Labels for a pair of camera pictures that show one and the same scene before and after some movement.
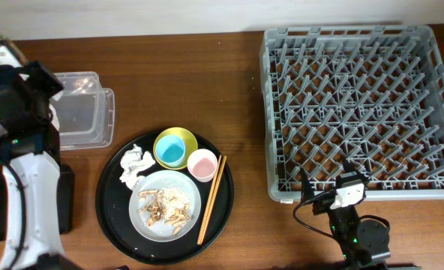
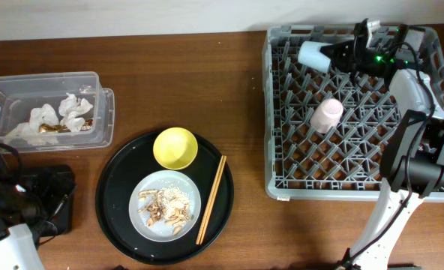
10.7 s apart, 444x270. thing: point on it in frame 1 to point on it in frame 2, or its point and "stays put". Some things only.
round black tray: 162,214 stays put
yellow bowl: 190,145 stays put
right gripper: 328,202 to 342,55
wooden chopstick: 208,201 stays put
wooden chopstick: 213,199 stays put
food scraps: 167,204 stays put
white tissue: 133,162 to 71,109
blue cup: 170,151 to 310,56
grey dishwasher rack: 376,95 stays put
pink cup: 202,164 to 327,116
